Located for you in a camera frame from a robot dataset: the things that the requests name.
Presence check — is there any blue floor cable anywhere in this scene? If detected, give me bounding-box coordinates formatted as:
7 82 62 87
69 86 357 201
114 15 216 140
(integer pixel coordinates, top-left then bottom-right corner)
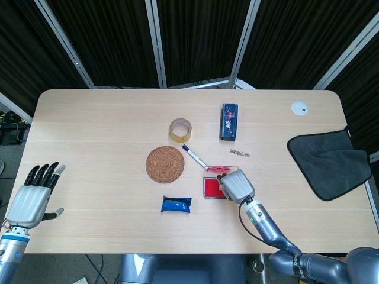
85 254 105 277

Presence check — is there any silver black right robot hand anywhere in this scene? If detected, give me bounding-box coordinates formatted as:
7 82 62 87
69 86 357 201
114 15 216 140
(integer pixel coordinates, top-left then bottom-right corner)
217 169 256 205

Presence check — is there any yellow packing tape roll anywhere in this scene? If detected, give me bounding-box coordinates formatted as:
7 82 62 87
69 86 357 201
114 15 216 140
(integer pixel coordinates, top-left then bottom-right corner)
169 118 192 143

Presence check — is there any blue-grey robot torso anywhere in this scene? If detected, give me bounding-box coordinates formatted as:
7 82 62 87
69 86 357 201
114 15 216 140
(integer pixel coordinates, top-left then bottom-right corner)
118 253 247 284

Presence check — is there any red ink pad clear lid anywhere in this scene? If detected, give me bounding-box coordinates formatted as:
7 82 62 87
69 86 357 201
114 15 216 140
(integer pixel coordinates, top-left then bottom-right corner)
203 165 239 200

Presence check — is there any silver partition frame post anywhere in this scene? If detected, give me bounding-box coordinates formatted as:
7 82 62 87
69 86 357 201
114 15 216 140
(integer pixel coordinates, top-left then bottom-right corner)
34 0 95 89
144 0 168 89
229 0 261 89
0 91 33 124
313 16 379 90

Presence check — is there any dark blue printed box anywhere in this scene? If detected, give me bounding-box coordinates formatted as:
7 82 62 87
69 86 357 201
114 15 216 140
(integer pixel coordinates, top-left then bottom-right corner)
219 102 239 141

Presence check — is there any white round cable grommet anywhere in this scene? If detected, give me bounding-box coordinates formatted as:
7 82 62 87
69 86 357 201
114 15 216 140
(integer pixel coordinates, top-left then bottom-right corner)
290 101 309 116

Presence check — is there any black equipment with cables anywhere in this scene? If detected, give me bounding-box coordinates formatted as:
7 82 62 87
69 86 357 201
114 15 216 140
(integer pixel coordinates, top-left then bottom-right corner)
0 111 31 146

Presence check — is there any round woven rattan coaster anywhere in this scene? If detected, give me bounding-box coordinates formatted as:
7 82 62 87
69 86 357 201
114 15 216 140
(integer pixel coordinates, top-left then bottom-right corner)
146 146 185 184

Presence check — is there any white marker pen blue cap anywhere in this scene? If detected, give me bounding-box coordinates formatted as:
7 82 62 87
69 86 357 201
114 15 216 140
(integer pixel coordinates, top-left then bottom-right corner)
181 144 210 171

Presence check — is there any black curtain panel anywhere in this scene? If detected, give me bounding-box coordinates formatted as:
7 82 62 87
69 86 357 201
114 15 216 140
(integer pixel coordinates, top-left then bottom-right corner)
325 29 379 156
0 0 89 118
155 0 252 88
44 0 160 89
238 0 379 89

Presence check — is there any grey cloth black trim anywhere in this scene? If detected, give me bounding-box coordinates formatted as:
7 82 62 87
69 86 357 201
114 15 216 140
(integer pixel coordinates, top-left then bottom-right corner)
286 125 372 202

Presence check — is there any blue plastic packet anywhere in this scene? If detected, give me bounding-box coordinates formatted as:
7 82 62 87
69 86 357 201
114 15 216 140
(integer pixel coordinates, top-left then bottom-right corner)
160 195 192 214

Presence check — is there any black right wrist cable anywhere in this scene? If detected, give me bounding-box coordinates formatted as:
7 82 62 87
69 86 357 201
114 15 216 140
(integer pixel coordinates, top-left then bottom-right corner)
238 201 281 248

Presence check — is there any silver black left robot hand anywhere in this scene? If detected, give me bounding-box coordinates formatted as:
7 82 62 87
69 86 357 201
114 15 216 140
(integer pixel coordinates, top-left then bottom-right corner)
5 161 66 229

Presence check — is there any metal cylinder on floor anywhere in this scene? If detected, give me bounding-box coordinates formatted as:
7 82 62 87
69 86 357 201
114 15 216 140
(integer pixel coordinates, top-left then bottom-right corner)
251 256 266 272

